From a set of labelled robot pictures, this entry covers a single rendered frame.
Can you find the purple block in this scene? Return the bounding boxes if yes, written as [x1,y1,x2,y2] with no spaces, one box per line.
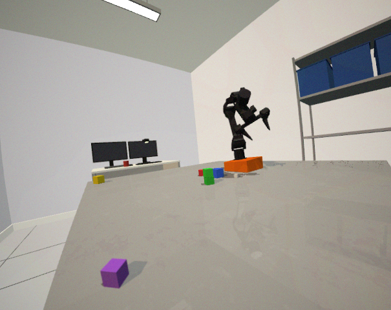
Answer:
[100,258,129,289]

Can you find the yellow block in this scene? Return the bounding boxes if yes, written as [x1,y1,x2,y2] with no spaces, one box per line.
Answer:
[93,176,105,184]

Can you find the green block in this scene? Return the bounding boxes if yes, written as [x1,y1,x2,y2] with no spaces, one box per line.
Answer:
[204,176,215,185]
[203,168,213,178]

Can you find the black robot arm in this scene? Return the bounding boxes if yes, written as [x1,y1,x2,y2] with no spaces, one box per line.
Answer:
[223,87,257,160]

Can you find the blue block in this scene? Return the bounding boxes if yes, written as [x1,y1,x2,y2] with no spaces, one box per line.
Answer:
[213,168,224,178]

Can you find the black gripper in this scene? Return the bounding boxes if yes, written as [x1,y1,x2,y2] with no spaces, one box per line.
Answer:
[233,107,270,141]

